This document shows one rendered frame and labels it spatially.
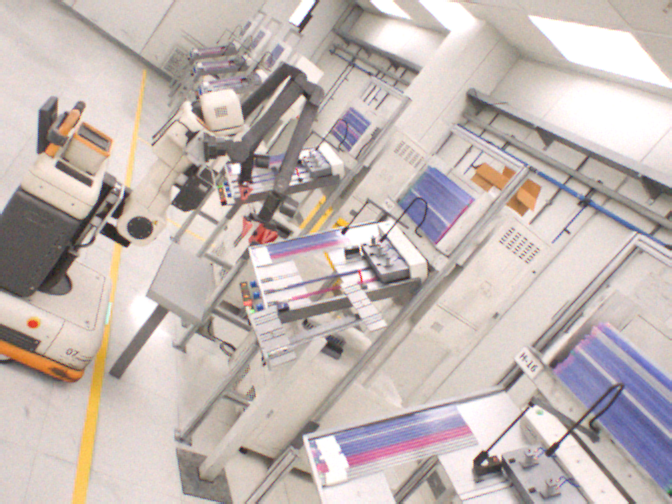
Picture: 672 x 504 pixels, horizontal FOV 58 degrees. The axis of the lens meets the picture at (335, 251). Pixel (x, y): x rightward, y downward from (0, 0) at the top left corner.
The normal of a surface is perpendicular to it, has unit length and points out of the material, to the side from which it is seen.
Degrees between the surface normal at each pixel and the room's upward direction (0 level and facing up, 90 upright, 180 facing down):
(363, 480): 44
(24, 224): 90
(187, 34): 90
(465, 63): 90
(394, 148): 90
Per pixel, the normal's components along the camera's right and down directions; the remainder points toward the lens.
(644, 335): -0.75, -0.48
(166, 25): 0.25, 0.43
